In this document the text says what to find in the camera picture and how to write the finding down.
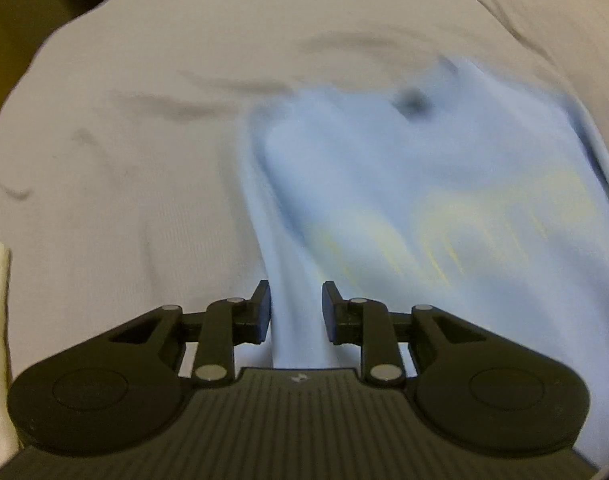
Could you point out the light blue shirt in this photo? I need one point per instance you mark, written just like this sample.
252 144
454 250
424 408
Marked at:
384 185

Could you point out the bed with grey sheet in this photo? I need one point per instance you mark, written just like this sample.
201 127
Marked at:
134 160

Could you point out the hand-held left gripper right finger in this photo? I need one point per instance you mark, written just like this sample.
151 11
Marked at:
329 312

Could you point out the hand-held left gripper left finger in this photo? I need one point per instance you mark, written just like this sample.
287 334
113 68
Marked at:
262 312

